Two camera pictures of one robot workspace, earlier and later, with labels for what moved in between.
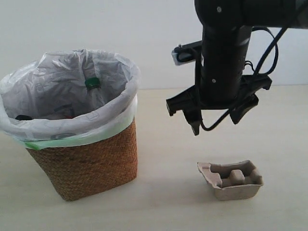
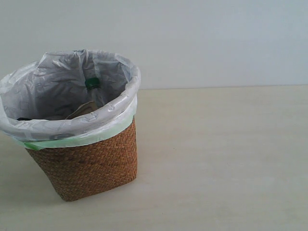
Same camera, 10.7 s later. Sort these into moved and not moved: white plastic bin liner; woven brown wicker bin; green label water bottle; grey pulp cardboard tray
Moved: grey pulp cardboard tray
Not moved: woven brown wicker bin; green label water bottle; white plastic bin liner
